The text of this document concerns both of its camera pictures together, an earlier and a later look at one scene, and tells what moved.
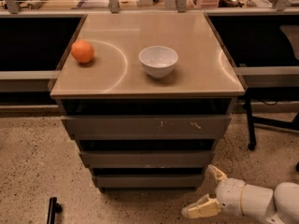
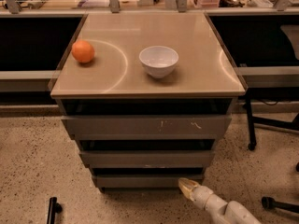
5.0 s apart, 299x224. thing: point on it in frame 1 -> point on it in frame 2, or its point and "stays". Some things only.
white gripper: (229, 192) -> (202, 194)
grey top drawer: (148, 127) stays
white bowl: (158, 60) stays
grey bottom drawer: (149, 181) stays
